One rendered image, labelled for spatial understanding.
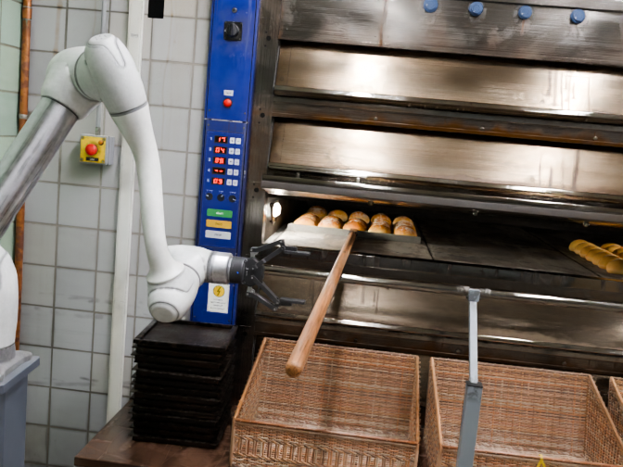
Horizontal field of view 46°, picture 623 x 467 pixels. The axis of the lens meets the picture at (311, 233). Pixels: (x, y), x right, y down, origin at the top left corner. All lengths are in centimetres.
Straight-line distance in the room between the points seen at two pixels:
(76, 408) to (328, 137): 137
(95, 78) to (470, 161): 129
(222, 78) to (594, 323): 153
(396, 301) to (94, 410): 119
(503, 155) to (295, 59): 78
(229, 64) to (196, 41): 15
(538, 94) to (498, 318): 77
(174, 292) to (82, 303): 97
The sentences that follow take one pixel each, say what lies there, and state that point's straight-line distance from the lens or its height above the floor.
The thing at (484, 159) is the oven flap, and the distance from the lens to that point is 255.
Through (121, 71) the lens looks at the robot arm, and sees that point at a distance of 184.
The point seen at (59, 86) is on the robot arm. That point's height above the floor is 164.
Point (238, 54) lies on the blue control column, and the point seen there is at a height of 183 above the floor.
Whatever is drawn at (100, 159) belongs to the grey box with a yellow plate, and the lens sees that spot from 263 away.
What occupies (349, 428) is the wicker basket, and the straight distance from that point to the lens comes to 260.
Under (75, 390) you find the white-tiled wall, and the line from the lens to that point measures 290.
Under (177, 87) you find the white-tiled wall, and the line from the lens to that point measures 262.
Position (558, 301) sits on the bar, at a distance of 225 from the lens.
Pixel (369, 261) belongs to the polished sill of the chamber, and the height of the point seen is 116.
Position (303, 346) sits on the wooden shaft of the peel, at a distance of 133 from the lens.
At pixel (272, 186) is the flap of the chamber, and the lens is 240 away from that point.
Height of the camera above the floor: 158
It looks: 8 degrees down
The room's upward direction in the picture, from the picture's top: 5 degrees clockwise
